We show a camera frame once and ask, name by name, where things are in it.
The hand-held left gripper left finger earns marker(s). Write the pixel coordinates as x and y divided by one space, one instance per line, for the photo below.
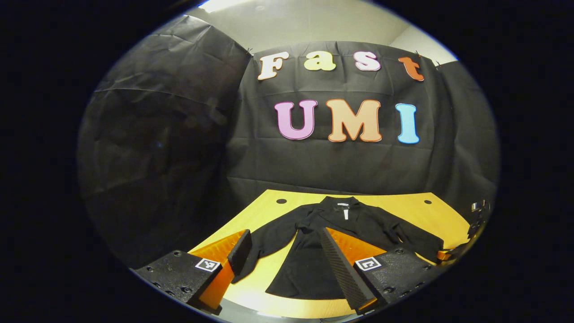
240 251

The black garment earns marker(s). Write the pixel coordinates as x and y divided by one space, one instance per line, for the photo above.
309 269

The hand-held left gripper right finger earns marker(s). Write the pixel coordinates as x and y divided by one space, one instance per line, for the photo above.
341 269

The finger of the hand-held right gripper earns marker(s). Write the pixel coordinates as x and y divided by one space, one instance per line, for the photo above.
445 255

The black backdrop cloth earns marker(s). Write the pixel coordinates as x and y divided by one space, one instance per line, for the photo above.
314 166

